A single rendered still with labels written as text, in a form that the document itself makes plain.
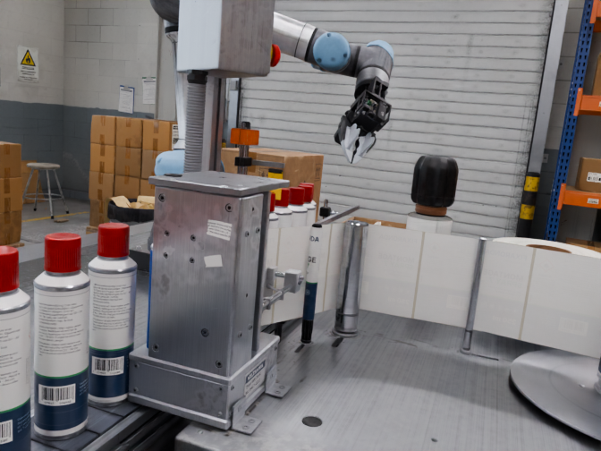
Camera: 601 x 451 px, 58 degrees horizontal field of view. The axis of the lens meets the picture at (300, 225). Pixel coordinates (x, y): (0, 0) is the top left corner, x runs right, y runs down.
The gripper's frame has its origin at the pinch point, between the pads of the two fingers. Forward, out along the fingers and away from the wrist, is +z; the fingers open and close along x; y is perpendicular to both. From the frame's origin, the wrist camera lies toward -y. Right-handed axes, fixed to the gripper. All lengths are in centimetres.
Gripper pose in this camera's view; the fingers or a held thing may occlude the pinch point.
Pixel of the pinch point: (350, 160)
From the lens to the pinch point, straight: 117.0
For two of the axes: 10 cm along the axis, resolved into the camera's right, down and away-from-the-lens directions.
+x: 8.6, 4.3, 2.7
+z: -2.3, 8.0, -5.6
